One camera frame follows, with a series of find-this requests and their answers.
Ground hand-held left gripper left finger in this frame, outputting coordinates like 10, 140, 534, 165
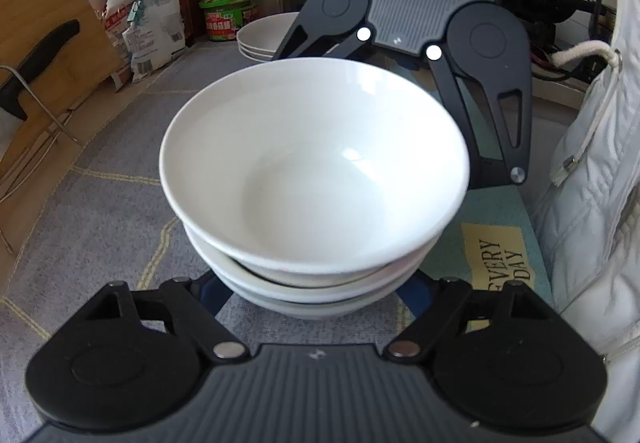
75, 273, 248, 364

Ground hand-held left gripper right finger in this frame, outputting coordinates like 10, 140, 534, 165
385, 273, 566, 364

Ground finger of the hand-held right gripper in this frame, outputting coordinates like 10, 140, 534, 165
425, 43, 533, 189
270, 16, 376, 61

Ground white plate fruit print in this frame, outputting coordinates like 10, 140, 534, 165
237, 36, 281, 57
239, 43, 277, 63
236, 12, 301, 50

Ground white bowl pink flowers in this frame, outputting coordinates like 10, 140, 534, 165
210, 263, 416, 320
182, 218, 441, 302

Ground plain white bowl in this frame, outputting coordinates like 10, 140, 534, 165
159, 57, 471, 274

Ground green tub red label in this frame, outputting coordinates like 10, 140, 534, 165
198, 0, 261, 43

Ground white quilted jacket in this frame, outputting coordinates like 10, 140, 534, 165
530, 0, 640, 443

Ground grey checked towel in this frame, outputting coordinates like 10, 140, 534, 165
0, 40, 556, 443

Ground white printed bag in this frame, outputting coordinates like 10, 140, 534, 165
122, 0, 187, 85

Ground red and white bag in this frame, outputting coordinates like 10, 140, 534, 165
102, 0, 146, 90

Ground metal wire rack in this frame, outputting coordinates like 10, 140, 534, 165
0, 64, 83, 254

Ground black-handled kitchen knife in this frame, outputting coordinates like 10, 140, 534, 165
0, 19, 81, 159

